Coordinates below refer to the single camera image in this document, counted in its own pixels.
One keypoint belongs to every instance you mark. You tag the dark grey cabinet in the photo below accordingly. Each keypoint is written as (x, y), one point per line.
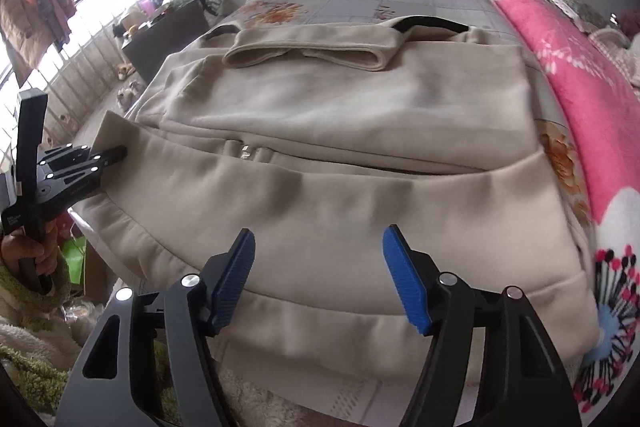
(165, 37)

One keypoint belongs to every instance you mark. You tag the person's left forearm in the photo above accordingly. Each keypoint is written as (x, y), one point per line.
(25, 302)

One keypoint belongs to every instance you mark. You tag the metal window railing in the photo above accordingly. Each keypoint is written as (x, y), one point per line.
(75, 72)

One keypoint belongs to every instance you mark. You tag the pair of beige slippers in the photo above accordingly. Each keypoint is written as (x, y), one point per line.
(125, 71)

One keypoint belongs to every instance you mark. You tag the brown hanging coat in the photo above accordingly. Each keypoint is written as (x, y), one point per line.
(20, 27)

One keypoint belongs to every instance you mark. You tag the clear plastic bag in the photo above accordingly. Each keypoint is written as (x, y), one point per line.
(82, 322)

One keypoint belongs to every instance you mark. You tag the green paper bag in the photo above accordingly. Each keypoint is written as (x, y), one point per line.
(75, 259)

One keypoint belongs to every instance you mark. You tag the pink floral blanket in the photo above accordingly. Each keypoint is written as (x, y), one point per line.
(590, 107)

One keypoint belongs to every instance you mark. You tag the white shoe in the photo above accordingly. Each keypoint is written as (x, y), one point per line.
(123, 97)
(136, 89)

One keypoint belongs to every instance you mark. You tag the person's left hand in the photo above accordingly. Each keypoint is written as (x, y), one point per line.
(50, 264)

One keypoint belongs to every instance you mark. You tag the red paper bag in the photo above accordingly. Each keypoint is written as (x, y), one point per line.
(62, 232)

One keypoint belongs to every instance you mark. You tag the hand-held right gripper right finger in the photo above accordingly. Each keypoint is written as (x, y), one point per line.
(407, 282)

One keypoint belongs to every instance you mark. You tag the grey lace-edged pillow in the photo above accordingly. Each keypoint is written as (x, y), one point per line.
(580, 7)

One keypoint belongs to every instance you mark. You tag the beige zip jacket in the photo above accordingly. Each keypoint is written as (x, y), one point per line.
(350, 207)

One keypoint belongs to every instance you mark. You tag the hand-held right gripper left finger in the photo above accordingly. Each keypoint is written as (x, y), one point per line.
(230, 282)

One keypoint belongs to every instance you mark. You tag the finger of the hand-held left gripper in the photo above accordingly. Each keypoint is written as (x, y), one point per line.
(107, 155)
(70, 189)

